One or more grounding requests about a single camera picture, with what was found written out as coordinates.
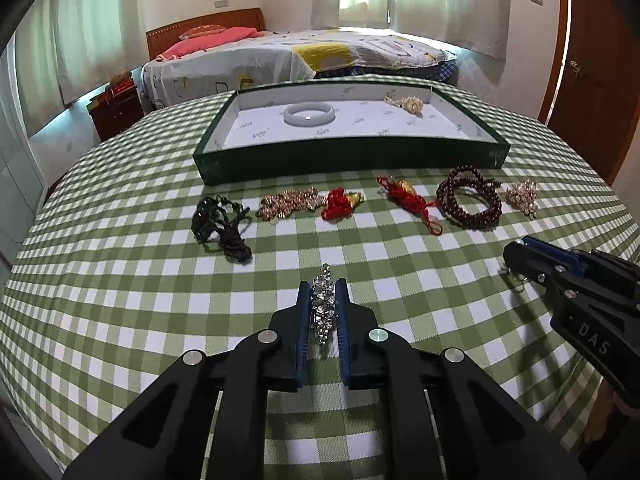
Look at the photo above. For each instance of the small gold jewelry piece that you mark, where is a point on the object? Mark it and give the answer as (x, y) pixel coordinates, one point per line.
(515, 280)

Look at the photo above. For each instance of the pink pillow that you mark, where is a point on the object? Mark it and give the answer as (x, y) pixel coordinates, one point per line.
(200, 46)

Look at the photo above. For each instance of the dark wooden nightstand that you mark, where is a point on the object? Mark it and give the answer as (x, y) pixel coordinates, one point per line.
(117, 115)

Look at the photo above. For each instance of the red box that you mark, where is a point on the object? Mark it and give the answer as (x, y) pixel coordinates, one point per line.
(122, 90)

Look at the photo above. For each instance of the green checkered tablecloth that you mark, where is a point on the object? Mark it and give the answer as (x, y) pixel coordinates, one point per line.
(150, 285)

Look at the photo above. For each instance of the brown plush toy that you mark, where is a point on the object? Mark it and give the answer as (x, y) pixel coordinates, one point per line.
(120, 80)

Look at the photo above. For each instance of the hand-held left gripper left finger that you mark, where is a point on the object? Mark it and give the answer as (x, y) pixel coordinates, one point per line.
(300, 330)

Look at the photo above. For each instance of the green jewelry tray box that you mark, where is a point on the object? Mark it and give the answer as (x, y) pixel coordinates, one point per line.
(350, 157)

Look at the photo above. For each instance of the white jade bangle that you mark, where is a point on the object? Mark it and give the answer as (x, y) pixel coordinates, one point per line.
(292, 117)

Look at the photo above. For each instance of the glass door wardrobe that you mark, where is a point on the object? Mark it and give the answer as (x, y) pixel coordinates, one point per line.
(15, 170)

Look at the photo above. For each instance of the bed with patterned cover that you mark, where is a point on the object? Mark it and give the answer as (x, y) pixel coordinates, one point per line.
(260, 65)

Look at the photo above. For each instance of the gold pearl tassel jewelry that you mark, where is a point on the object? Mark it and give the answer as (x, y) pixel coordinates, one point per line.
(405, 104)

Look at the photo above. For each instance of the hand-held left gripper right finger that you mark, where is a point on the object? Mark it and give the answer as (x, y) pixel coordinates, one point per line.
(344, 330)

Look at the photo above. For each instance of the red patterned pillow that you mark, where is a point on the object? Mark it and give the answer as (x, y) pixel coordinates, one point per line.
(200, 33)

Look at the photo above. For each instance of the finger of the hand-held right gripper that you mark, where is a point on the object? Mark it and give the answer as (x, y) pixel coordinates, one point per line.
(560, 259)
(525, 257)

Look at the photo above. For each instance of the wooden bed headboard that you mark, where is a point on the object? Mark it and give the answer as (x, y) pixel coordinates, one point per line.
(200, 22)

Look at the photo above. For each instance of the brown wooden door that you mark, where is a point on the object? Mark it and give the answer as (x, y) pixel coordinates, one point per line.
(600, 60)

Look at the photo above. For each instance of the gold pearl flower brooch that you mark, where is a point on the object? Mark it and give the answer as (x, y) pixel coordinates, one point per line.
(522, 195)

